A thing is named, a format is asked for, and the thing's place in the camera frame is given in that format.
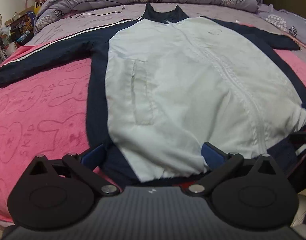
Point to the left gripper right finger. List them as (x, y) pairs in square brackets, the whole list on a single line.
[(221, 166)]

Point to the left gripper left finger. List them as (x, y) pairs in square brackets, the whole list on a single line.
[(83, 165)]

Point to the white and navy zip jacket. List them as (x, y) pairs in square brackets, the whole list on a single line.
[(162, 85)]

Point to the pink bunny print blanket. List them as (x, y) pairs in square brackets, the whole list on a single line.
[(46, 114)]

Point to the purple patterned pillow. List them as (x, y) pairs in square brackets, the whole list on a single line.
[(286, 21)]

